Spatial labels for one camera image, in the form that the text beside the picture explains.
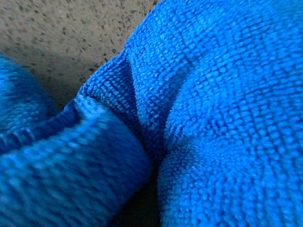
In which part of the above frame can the blue microfiber cloth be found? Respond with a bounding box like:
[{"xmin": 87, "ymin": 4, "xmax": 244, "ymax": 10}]
[{"xmin": 0, "ymin": 0, "xmax": 303, "ymax": 227}]

